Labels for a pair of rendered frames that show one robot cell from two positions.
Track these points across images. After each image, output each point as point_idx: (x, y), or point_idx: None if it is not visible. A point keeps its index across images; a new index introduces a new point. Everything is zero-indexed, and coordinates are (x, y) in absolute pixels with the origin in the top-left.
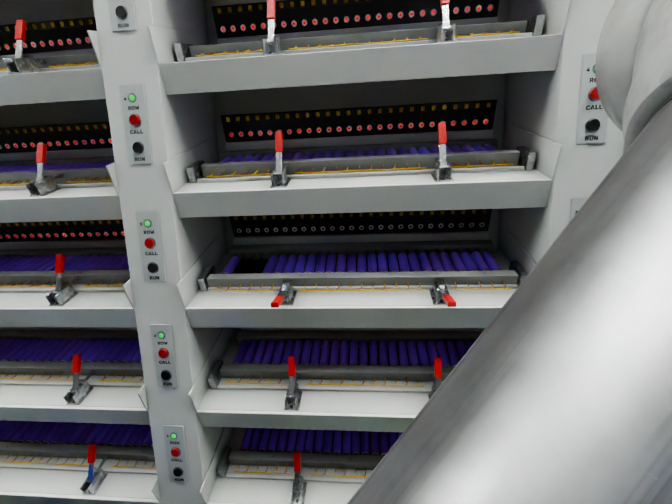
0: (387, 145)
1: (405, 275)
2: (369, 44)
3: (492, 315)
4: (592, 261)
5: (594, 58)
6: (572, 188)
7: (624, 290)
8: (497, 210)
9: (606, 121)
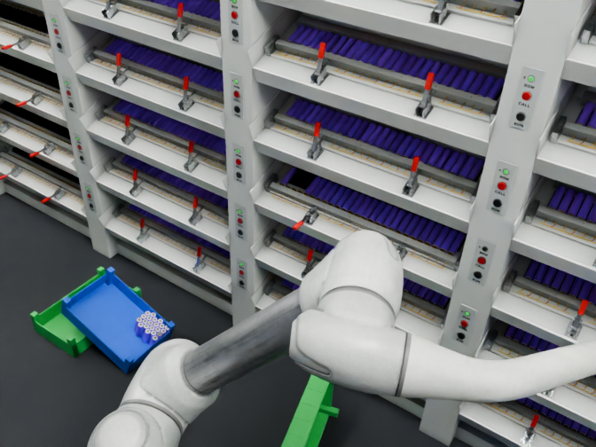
0: (408, 131)
1: (385, 232)
2: (381, 88)
3: (423, 280)
4: (272, 305)
5: (505, 165)
6: (480, 232)
7: (269, 310)
8: None
9: (506, 204)
